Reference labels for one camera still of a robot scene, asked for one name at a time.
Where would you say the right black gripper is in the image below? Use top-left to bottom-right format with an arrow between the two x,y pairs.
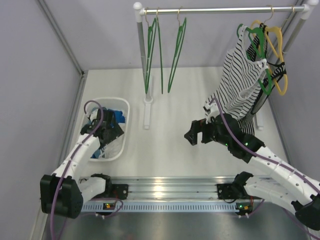
184,114 -> 231,147

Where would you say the white tank top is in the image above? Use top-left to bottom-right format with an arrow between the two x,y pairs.
99,136 -> 124,159

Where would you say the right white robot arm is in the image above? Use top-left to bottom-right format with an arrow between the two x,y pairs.
184,113 -> 320,231

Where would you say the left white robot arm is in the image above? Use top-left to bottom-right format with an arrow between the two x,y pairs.
40,109 -> 124,219

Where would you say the striped tank top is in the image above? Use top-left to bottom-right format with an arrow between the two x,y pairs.
203,25 -> 268,121

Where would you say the green hanger with striped top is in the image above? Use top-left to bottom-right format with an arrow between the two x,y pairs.
232,24 -> 272,99

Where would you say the yellow hanger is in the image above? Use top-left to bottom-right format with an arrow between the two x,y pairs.
250,5 -> 288,96

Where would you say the dark blue garment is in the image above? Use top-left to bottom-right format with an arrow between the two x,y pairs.
89,107 -> 126,159

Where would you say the white plastic laundry basket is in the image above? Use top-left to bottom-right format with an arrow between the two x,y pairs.
79,97 -> 130,162

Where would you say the dark striped garment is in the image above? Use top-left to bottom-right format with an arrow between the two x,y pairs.
243,20 -> 288,135

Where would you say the white clothes rack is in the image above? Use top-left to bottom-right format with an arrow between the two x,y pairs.
133,0 -> 319,130

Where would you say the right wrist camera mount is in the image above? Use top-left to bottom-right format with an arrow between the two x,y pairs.
203,100 -> 221,124

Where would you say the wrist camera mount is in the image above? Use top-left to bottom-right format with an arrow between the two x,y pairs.
203,100 -> 221,124
87,109 -> 98,124

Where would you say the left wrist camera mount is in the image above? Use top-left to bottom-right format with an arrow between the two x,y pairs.
87,109 -> 98,124

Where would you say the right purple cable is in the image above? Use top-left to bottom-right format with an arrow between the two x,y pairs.
211,97 -> 320,240

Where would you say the aluminium mounting rail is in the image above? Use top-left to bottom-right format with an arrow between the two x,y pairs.
81,176 -> 261,214

